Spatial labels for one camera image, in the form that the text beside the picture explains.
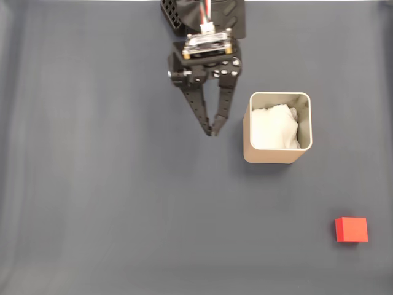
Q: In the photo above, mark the dark blue table mat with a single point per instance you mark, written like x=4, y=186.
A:
x=122, y=184

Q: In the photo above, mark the red cube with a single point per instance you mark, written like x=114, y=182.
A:
x=351, y=230

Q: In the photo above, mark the white crumpled cloth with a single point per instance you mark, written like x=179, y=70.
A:
x=273, y=127

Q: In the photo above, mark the bare circuit board camera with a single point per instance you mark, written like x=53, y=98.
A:
x=205, y=43

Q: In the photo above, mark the beige square box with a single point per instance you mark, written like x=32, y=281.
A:
x=267, y=155

